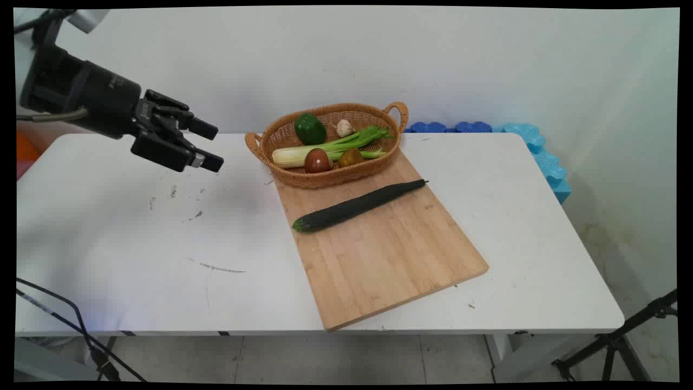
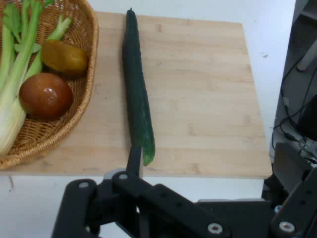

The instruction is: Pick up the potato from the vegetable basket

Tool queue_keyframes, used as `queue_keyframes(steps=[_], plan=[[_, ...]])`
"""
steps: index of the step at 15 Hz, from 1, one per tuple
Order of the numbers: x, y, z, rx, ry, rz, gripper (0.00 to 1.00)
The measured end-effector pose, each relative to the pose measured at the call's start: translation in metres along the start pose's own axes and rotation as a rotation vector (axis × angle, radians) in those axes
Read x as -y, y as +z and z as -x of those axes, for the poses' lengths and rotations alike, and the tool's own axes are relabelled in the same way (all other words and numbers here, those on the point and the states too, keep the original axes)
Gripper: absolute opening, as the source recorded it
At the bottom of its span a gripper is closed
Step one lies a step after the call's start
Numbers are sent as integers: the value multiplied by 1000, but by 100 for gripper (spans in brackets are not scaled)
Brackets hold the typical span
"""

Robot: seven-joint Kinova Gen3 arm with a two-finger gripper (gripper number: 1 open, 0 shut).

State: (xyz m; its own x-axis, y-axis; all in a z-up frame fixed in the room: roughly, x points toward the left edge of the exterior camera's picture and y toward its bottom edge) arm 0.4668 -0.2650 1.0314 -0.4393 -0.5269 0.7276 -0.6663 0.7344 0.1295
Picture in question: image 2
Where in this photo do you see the dark gray box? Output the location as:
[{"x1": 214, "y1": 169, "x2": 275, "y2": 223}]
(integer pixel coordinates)
[{"x1": 273, "y1": 142, "x2": 313, "y2": 194}]

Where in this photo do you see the long dark green cucumber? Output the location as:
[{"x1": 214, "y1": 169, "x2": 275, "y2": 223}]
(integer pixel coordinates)
[{"x1": 121, "y1": 7, "x2": 156, "y2": 167}]

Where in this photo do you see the woven wicker basket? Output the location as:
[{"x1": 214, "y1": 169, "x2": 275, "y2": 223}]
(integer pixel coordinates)
[{"x1": 0, "y1": 0, "x2": 100, "y2": 171}]

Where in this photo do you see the green celery bunch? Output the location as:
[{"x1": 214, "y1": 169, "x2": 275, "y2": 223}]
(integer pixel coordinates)
[{"x1": 0, "y1": 0, "x2": 73, "y2": 157}]

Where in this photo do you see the thin black cable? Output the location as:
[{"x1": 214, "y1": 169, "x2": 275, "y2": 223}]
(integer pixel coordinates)
[{"x1": 271, "y1": 39, "x2": 317, "y2": 159}]

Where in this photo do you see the yellow-brown potato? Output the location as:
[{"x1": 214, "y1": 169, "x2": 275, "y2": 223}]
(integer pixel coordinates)
[{"x1": 41, "y1": 39, "x2": 89, "y2": 75}]

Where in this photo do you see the black rounded device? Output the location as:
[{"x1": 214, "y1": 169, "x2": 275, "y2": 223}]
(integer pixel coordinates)
[{"x1": 296, "y1": 93, "x2": 317, "y2": 141}]

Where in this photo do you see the red-brown tomato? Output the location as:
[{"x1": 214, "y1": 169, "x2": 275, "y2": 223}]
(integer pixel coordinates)
[{"x1": 18, "y1": 72, "x2": 74, "y2": 121}]

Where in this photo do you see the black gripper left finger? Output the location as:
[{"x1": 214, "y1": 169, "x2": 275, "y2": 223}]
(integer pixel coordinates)
[{"x1": 51, "y1": 145, "x2": 231, "y2": 238}]

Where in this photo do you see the gray metal bar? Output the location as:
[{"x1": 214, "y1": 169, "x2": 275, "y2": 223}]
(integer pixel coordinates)
[{"x1": 296, "y1": 37, "x2": 317, "y2": 72}]

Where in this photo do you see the light wooden cutting board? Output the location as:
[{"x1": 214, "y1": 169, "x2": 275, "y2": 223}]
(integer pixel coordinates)
[{"x1": 0, "y1": 11, "x2": 273, "y2": 179}]

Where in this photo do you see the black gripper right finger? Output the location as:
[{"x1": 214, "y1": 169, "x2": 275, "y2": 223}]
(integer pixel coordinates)
[{"x1": 269, "y1": 167, "x2": 317, "y2": 238}]

